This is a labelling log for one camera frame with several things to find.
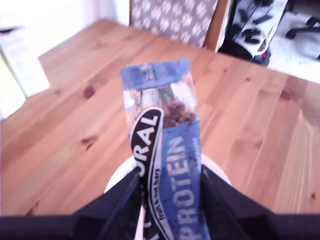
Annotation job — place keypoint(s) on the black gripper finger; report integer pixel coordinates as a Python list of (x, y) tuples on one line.
[(120, 200), (225, 207)]

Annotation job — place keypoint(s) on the black office chair base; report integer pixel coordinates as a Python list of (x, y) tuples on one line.
[(307, 26)]

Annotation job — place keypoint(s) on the blue protein snackbar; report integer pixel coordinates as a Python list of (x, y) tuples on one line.
[(180, 150)]

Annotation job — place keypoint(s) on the grey patterned wooden chair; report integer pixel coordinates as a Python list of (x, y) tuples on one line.
[(175, 17)]

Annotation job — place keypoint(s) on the small white carton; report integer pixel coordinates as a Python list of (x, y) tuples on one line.
[(25, 70)]

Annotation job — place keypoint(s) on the white ceramic plate blue flowers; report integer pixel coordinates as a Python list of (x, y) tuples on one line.
[(120, 175)]

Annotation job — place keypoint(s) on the black and white bag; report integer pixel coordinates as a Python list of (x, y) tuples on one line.
[(250, 35)]

